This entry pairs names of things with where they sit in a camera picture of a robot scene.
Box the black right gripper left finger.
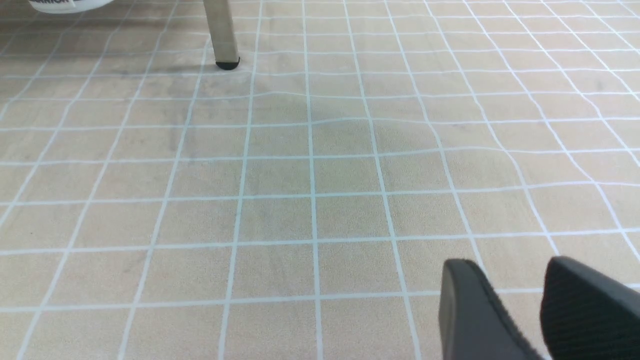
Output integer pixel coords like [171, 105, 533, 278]
[438, 259, 543, 360]

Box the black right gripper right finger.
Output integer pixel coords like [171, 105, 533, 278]
[540, 256, 640, 360]

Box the silver metal shoe rack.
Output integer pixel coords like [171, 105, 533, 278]
[203, 0, 241, 71]

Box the navy canvas shoe right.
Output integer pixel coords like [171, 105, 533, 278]
[27, 0, 114, 15]

